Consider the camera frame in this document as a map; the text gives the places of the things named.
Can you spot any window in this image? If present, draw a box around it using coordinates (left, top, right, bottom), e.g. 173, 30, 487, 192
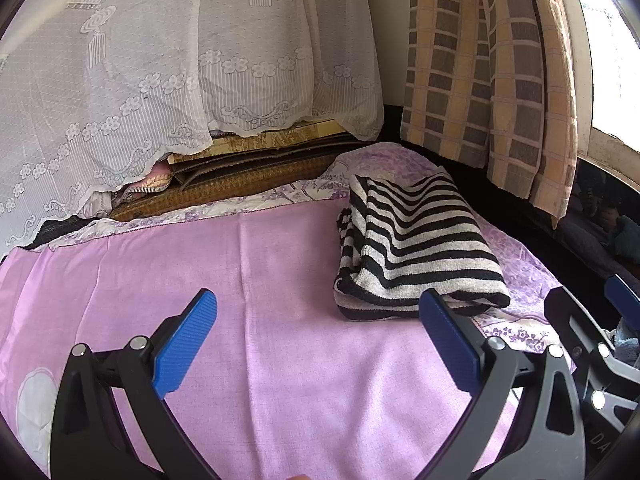
565, 0, 640, 176

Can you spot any black and grey striped sweater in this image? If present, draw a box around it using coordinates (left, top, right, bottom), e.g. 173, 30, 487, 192
334, 172, 512, 322

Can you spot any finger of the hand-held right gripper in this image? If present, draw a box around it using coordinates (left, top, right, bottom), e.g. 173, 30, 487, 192
602, 274, 640, 333
544, 284, 626, 411

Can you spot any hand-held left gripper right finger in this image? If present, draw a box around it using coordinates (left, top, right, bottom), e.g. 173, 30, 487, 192
419, 287, 587, 480

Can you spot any pink bedsheet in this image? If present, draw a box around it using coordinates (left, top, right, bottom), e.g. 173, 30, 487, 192
0, 195, 531, 480

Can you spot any pink patterned pillow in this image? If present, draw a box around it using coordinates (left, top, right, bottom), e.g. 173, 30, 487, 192
117, 160, 176, 203

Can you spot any white lace cloth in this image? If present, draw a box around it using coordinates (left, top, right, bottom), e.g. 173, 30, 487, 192
0, 0, 386, 261

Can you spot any dark cloth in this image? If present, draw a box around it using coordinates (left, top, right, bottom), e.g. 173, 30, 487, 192
22, 215, 96, 251

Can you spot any folded bamboo mat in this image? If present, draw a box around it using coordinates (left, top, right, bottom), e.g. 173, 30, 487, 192
107, 117, 361, 223

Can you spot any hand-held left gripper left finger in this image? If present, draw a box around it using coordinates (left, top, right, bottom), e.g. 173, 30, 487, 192
49, 287, 219, 480

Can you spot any orange and grey checked curtain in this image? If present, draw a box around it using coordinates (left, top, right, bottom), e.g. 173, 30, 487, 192
400, 0, 581, 231

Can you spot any light blue cloth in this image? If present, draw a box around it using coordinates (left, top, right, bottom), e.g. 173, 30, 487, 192
612, 317, 640, 366

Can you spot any purple floral bedsheet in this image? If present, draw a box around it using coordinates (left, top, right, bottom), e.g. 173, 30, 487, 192
45, 142, 576, 361

